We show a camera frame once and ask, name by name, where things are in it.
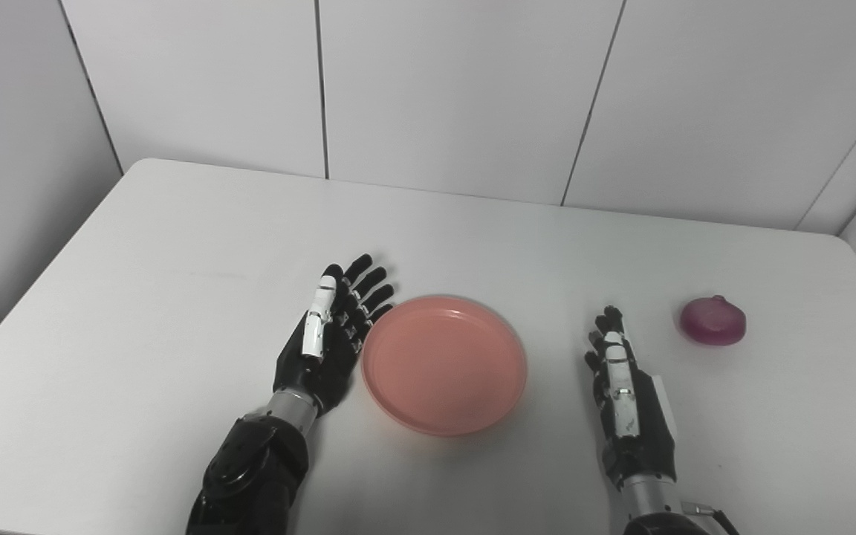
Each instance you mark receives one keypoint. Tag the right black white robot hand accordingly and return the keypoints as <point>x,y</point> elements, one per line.
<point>640,423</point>

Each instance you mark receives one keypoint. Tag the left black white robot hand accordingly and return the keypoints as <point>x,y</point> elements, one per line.
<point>331,357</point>

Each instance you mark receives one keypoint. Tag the pink round plate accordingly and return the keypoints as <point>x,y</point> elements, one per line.
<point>443,364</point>

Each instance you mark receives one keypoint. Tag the purple red onion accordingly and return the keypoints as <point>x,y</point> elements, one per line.
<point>714,323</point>

